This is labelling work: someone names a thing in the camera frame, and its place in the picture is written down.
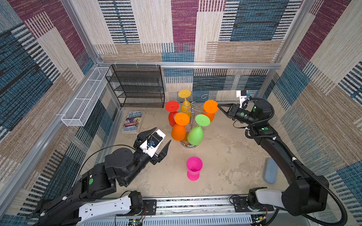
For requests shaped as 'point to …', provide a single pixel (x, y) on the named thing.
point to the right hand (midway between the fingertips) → (218, 108)
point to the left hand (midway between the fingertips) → (161, 134)
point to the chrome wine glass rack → (193, 108)
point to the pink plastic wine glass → (194, 165)
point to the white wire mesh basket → (78, 111)
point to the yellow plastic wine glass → (185, 106)
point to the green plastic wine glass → (196, 135)
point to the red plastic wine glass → (172, 106)
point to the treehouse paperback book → (132, 121)
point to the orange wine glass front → (178, 130)
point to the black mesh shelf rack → (137, 85)
